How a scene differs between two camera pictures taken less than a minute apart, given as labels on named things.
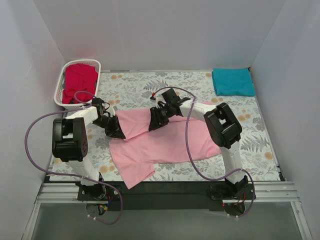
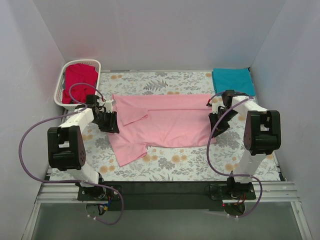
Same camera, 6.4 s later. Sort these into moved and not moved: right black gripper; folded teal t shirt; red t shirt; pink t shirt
Moved: right black gripper; pink t shirt
Not moved: folded teal t shirt; red t shirt
